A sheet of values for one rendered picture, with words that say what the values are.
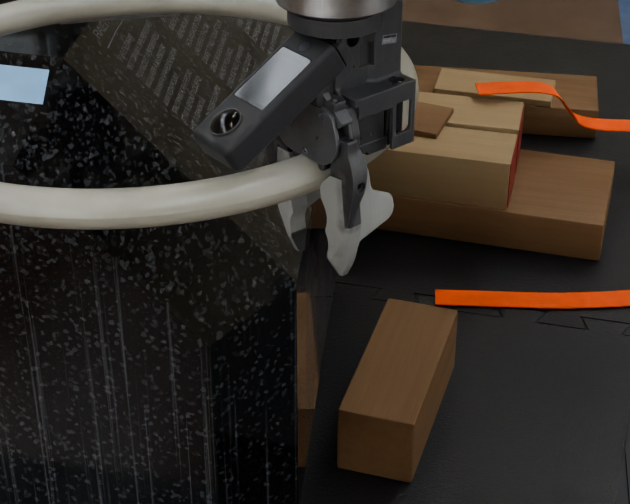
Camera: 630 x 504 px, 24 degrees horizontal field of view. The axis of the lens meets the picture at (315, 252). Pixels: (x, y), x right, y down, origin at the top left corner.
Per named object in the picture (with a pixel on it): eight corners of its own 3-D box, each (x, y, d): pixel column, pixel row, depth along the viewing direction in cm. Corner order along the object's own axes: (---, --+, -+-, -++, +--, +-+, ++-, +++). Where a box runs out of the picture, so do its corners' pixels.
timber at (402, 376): (411, 484, 223) (414, 424, 216) (336, 468, 226) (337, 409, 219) (454, 366, 246) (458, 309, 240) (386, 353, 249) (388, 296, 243)
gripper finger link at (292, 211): (345, 232, 120) (361, 140, 114) (289, 255, 117) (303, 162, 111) (320, 212, 122) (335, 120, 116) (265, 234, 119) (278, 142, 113)
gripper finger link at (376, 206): (410, 262, 115) (398, 151, 111) (354, 288, 111) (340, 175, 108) (384, 254, 117) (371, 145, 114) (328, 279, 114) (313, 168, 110)
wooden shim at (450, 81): (433, 94, 312) (433, 88, 311) (441, 73, 320) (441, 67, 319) (550, 107, 307) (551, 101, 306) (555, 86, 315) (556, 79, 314)
